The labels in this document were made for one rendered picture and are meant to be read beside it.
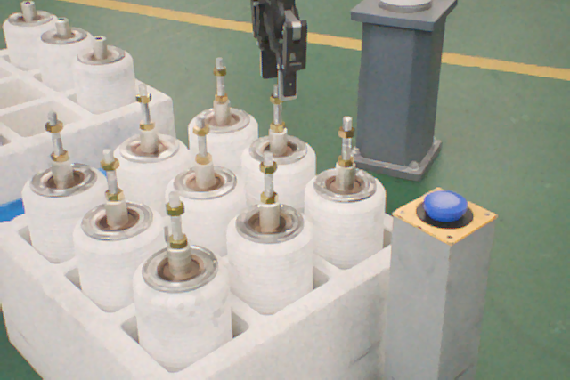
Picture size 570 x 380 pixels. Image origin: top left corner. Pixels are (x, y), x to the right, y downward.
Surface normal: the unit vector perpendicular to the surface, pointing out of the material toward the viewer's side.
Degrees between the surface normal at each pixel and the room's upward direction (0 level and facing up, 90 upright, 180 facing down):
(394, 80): 90
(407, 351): 90
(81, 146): 90
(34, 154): 90
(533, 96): 0
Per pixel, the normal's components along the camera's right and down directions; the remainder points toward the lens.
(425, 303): -0.74, 0.34
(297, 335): 0.67, 0.36
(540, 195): -0.01, -0.87
